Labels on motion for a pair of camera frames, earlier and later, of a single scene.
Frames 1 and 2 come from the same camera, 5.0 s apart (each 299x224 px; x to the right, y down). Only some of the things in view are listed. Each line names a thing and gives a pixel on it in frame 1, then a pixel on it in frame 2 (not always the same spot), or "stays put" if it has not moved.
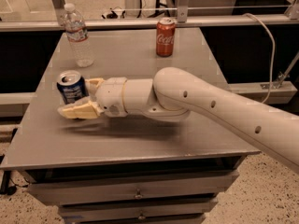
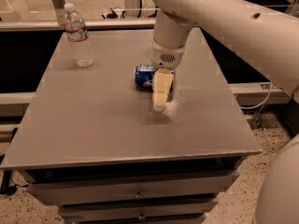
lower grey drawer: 77,211 stays put
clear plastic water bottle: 78,35 stays put
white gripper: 110,95 -> 163,57
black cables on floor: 113,15 stays put
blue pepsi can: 72,86 -> 144,75
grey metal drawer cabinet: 127,169 stays put
